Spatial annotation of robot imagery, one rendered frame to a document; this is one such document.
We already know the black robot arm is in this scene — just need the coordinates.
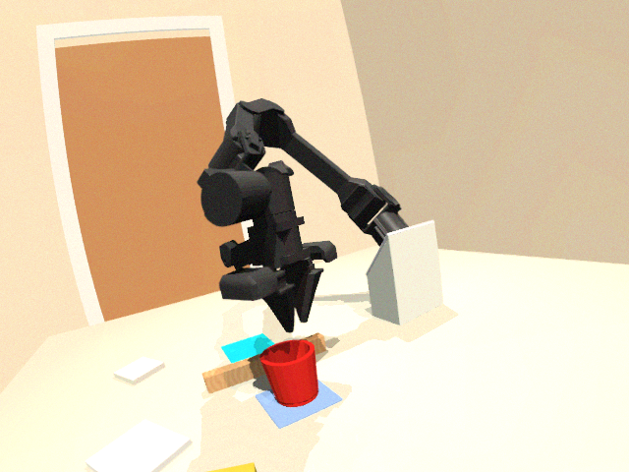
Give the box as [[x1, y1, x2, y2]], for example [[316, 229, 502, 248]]
[[197, 98, 409, 269]]

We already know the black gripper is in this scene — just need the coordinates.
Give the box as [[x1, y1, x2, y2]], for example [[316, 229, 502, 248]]
[[219, 209, 338, 333]]

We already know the red cup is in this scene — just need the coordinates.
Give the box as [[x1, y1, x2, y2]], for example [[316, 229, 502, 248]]
[[259, 339, 318, 408]]

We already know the yellow rectangular block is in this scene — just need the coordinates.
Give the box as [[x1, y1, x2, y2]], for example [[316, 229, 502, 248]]
[[208, 463, 257, 472]]

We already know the brown wooden bar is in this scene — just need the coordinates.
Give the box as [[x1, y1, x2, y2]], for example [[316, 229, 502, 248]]
[[202, 332, 326, 393]]

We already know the white square pad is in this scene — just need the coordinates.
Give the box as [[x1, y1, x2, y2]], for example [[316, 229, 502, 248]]
[[85, 419, 192, 472]]

